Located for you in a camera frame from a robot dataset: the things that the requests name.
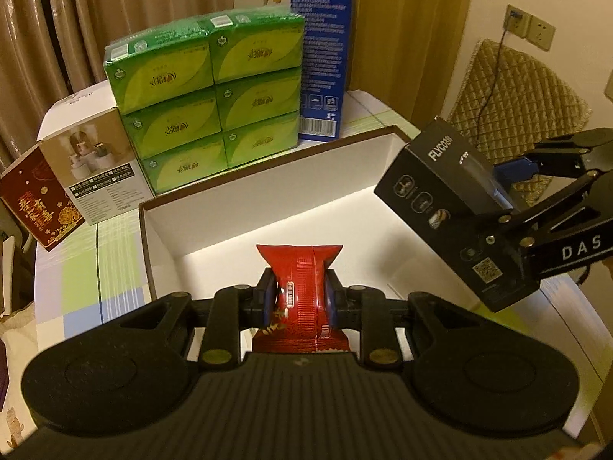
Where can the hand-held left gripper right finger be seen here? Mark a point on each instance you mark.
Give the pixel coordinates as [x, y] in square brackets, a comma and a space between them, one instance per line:
[330, 299]

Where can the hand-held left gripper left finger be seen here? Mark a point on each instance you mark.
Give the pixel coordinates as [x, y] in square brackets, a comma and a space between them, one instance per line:
[268, 297]

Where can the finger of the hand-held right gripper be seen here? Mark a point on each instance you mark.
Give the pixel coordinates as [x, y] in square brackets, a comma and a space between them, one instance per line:
[517, 173]
[507, 237]

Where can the red snack packet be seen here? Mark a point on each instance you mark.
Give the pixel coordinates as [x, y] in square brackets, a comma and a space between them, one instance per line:
[301, 273]

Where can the black shaver box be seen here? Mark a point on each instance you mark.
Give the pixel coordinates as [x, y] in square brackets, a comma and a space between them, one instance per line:
[431, 187]

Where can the brown storage box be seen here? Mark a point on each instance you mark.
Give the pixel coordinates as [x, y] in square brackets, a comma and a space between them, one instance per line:
[287, 201]

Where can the chair with quilted cover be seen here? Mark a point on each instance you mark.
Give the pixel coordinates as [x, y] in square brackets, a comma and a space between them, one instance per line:
[517, 91]

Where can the golden brown curtain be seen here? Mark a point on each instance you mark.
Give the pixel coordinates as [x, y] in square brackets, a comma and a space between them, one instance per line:
[412, 33]

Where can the white product box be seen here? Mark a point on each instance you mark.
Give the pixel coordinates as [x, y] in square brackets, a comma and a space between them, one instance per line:
[105, 172]

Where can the stack of green tissue packs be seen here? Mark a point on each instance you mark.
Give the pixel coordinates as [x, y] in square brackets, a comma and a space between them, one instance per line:
[191, 105]

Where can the tall blue box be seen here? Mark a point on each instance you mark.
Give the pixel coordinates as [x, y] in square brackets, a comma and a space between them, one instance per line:
[323, 57]

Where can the red gold-print gift box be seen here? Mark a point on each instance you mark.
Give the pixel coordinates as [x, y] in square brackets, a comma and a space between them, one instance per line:
[33, 201]

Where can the cartoon print cream cloth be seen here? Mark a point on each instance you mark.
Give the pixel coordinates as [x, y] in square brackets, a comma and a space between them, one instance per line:
[17, 421]

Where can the beige sheer curtain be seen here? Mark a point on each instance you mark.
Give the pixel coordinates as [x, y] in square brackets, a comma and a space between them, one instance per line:
[72, 24]

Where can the white wall socket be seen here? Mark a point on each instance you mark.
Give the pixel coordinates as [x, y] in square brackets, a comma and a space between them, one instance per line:
[542, 33]
[519, 26]

